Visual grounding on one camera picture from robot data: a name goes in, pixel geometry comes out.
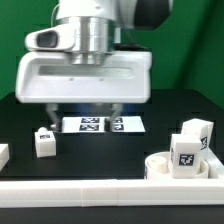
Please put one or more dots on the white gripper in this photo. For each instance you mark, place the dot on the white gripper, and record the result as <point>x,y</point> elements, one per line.
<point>50,77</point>

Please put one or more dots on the white round stool seat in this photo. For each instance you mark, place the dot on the white round stool seat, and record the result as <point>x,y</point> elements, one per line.
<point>156,167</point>

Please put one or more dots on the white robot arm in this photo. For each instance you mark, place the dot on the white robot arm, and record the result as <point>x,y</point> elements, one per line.
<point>82,60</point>

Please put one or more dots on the white marker sheet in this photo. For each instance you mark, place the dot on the white marker sheet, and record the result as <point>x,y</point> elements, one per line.
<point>123,124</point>

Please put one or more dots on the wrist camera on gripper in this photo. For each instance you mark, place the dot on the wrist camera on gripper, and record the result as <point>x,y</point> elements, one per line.
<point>58,38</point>

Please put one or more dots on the white U-shaped wall fence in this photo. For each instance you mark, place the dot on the white U-shaped wall fence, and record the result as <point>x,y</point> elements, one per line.
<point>112,192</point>

